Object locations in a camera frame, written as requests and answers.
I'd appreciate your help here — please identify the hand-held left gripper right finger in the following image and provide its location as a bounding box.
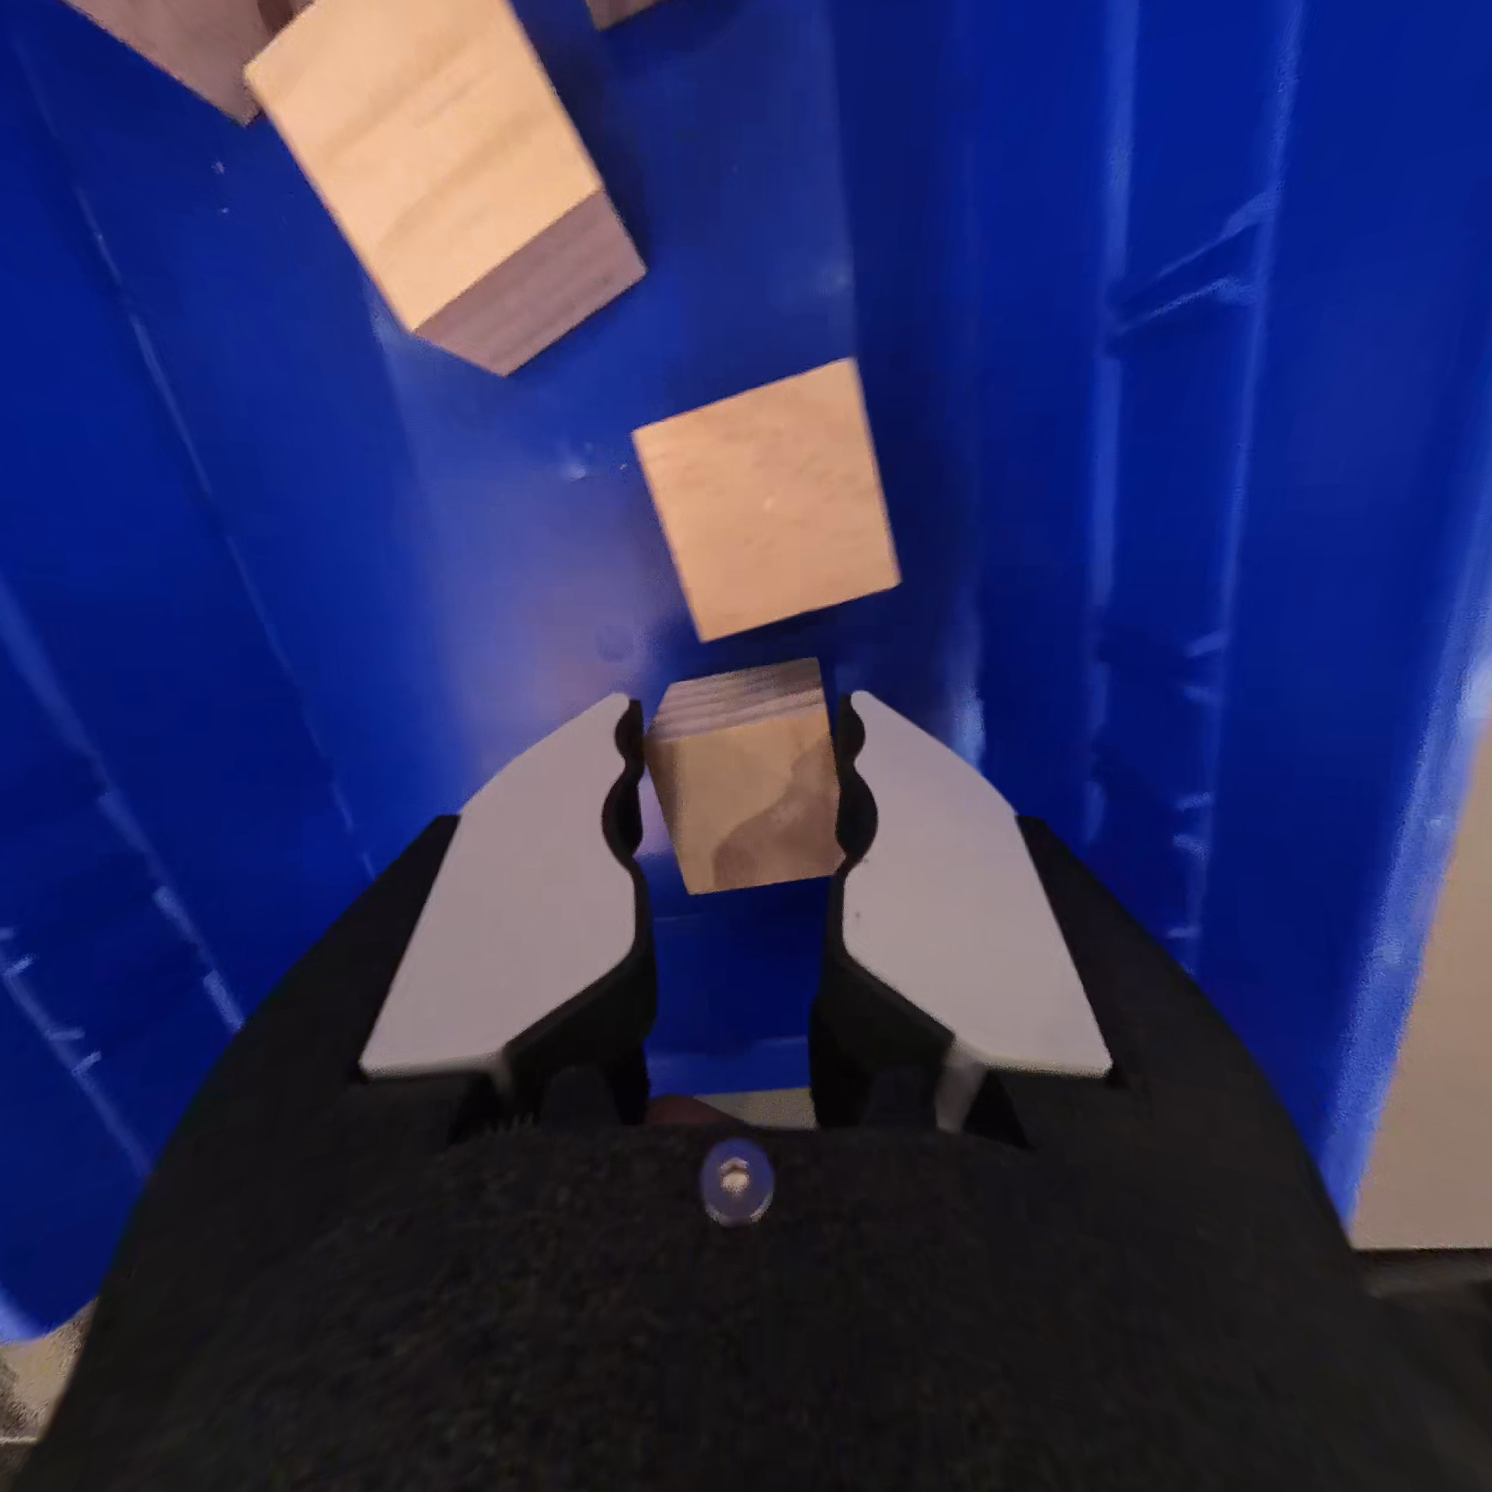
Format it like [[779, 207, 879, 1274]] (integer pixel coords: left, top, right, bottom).
[[809, 689, 1114, 1137]]

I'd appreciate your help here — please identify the blue plastic bin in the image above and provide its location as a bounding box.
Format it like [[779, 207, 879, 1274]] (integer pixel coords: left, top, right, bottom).
[[0, 0, 1492, 1342]]

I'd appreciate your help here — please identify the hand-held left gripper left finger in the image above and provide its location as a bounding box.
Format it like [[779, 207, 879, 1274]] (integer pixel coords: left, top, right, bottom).
[[360, 691, 656, 1137]]

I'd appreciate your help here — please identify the grey desk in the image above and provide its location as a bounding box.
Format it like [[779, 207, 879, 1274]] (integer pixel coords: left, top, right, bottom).
[[0, 758, 1492, 1452]]

